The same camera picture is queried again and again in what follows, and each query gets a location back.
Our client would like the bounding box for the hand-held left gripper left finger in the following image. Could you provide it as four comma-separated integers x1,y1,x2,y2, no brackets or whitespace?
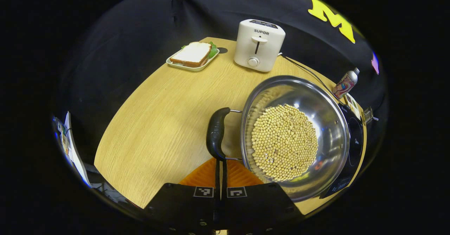
144,158,220,229

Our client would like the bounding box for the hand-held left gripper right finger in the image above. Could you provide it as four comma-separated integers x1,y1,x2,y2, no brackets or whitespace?
222,159,304,229

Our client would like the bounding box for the steel pot with black handle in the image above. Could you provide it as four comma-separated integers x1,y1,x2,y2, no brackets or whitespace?
206,75,351,203

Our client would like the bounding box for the black induction cooktop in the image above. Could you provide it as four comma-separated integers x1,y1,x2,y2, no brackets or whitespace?
320,102,365,198

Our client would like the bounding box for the pile of soybeans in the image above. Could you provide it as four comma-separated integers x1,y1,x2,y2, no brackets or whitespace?
251,104,319,182

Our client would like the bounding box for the white panel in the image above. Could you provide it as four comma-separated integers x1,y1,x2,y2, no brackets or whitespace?
53,111,92,187

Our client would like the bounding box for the white divided bean dish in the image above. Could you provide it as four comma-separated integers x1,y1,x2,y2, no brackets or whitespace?
346,94,362,120

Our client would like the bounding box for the pale green tray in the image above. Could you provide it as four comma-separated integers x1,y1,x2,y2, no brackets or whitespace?
166,45,220,72

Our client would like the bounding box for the silver drink bottle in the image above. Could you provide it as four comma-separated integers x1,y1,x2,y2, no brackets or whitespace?
332,67,360,99

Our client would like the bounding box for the sandwich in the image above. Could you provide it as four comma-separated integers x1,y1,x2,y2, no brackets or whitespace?
170,41,218,68

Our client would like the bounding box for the white toaster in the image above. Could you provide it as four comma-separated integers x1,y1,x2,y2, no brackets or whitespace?
234,19,286,72

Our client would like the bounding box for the wire mesh holder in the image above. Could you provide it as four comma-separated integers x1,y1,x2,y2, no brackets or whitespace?
362,107,379,125

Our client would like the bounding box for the black power cable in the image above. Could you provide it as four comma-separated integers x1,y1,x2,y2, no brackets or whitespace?
279,53,347,105

